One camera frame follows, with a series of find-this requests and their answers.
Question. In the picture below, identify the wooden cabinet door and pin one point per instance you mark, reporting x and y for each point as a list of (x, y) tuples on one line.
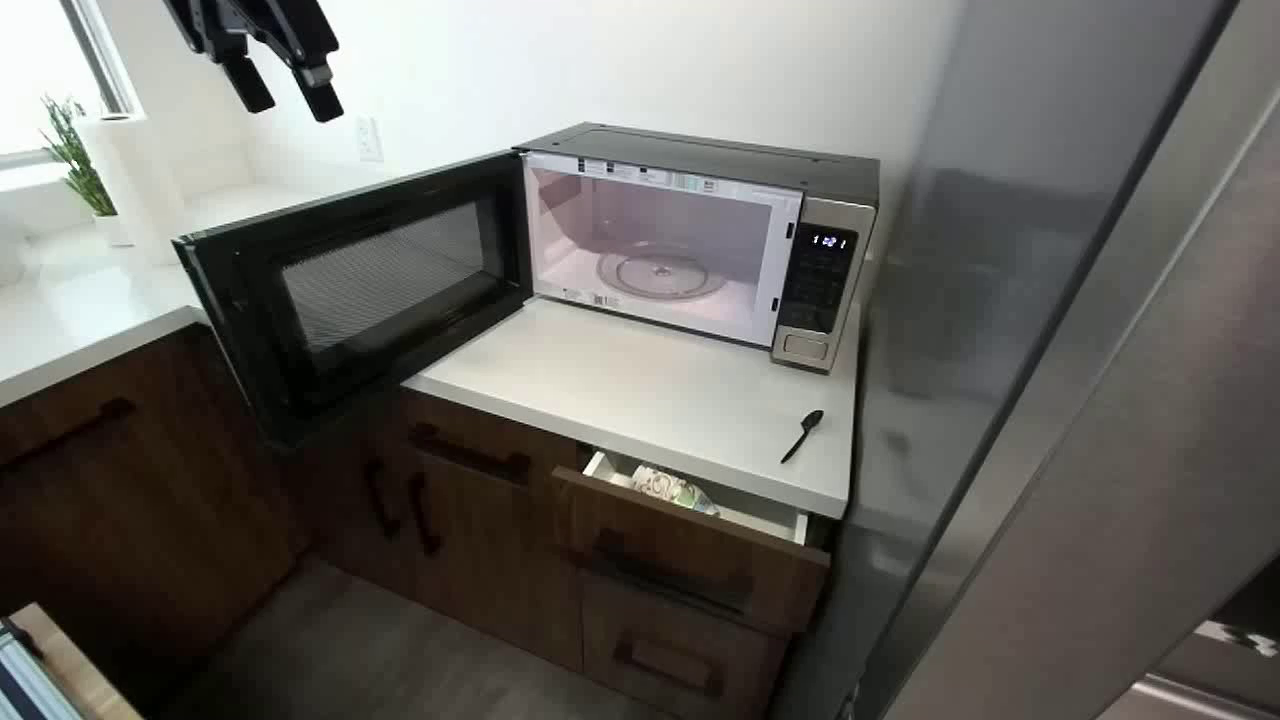
[(343, 532), (507, 573)]

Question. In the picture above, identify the white window frame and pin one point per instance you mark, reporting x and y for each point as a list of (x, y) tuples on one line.
[(99, 45)]

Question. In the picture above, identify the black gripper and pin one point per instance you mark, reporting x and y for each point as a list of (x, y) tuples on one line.
[(254, 20)]

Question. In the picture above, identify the wooden drawer above cabinet doors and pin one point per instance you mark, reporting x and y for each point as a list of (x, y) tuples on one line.
[(541, 447)]

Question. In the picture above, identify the deep wooden drawer front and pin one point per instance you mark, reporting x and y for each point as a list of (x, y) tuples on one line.
[(750, 664)]

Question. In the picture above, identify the black glass microwave door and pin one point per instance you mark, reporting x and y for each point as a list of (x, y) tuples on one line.
[(242, 321)]

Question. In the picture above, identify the wide wooden cabinet front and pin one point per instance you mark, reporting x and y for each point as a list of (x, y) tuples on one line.
[(161, 532)]

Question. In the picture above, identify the grey stainless steel refrigerator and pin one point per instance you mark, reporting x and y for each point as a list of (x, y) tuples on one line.
[(1041, 267)]

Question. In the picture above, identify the white wall outlet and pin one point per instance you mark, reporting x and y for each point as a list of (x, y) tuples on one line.
[(369, 139)]

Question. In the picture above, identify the wooden drawer cabinet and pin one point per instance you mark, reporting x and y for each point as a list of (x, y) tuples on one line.
[(667, 532)]

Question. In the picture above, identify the grey microwave oven body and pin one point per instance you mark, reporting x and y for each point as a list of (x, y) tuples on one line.
[(695, 152)]

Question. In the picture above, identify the glass microwave turntable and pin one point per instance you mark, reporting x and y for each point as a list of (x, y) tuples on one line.
[(661, 277)]

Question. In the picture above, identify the white paper towel roll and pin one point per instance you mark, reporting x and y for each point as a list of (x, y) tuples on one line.
[(132, 174)]

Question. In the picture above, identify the light wooden table edge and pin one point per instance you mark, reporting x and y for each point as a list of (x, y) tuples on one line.
[(66, 662)]

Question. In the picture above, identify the black plastic spoon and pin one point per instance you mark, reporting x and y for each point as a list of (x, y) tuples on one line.
[(810, 423)]

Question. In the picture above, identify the white item inside drawer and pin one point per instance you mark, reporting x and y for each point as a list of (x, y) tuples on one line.
[(667, 485)]

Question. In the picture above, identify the small green plant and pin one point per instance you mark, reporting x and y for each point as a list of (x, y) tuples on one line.
[(80, 174)]

